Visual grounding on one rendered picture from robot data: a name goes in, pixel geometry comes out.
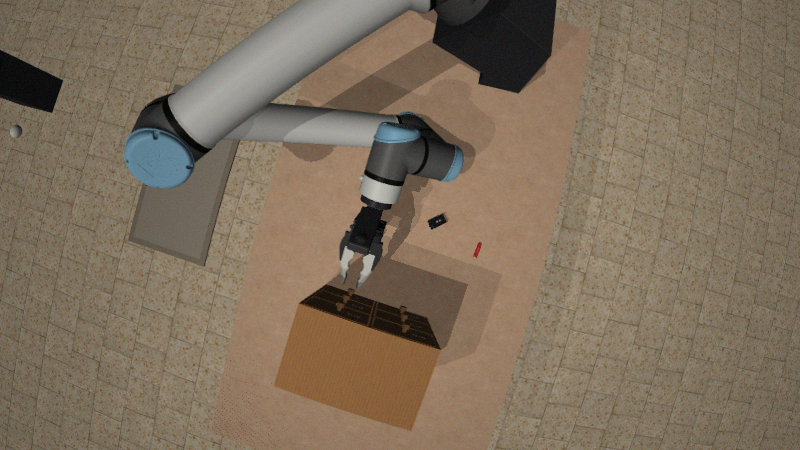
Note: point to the dark brown wooden drawer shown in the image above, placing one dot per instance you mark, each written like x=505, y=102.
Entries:
x=340, y=311
x=350, y=292
x=348, y=304
x=398, y=312
x=403, y=318
x=403, y=331

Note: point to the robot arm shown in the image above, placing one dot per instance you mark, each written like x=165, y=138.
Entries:
x=164, y=144

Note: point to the brown wooden chest of drawers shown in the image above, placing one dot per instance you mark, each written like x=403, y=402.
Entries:
x=356, y=368

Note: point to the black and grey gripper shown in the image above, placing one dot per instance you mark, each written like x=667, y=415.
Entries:
x=375, y=252

